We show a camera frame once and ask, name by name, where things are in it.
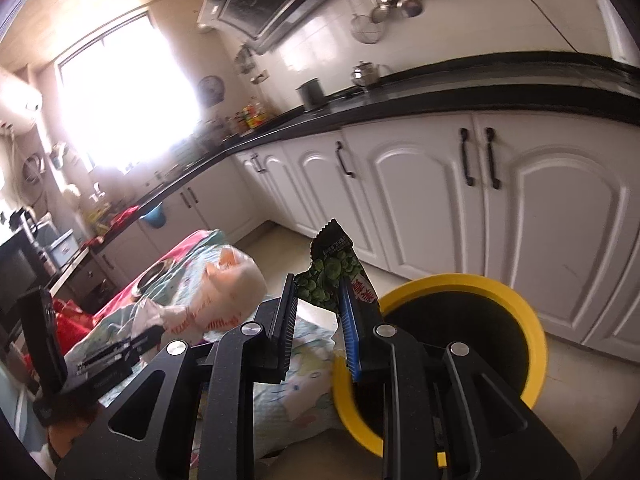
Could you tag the pale blue plastic box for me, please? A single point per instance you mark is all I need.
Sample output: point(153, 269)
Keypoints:
point(62, 247)

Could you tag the round grey wall plate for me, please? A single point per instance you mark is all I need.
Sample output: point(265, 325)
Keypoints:
point(210, 90)

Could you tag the steel range hood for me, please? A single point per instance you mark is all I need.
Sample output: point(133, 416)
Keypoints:
point(260, 0)

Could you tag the printed blanket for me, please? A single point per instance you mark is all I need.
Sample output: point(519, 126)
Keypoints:
point(310, 390)

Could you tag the white wall appliance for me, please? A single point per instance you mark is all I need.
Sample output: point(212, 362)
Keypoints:
point(616, 30)

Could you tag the black microwave oven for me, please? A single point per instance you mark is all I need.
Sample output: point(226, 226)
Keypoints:
point(15, 275)

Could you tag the blue plastic basin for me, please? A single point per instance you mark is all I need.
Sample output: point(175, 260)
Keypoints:
point(152, 217)

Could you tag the dark cooking pot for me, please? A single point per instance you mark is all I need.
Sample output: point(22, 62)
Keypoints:
point(310, 94)

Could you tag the red packet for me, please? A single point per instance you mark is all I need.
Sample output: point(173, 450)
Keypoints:
point(72, 322)

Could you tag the person's left hand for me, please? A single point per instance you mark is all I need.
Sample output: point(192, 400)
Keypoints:
point(72, 425)

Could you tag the row of seasoning bottles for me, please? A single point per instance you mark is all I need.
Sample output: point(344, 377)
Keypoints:
point(250, 119)

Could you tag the white water heater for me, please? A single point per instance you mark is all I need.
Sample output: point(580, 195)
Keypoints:
point(17, 102)

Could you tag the steel kettle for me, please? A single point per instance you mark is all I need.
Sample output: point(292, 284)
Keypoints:
point(364, 75)

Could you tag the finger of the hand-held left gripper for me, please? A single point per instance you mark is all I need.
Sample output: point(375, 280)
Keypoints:
point(122, 355)

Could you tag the green snack wrapper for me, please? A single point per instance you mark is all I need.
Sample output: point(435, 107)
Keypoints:
point(327, 280)

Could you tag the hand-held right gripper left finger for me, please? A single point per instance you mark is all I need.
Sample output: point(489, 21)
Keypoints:
point(286, 330)

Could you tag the white kitchen cabinets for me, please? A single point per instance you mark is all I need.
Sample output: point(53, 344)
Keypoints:
point(450, 91)

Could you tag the bright window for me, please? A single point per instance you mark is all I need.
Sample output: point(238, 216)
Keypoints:
point(125, 90)

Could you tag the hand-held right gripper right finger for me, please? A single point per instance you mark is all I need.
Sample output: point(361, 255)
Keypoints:
point(351, 330)

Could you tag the yellow trash bin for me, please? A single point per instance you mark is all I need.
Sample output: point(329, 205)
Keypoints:
point(520, 320)

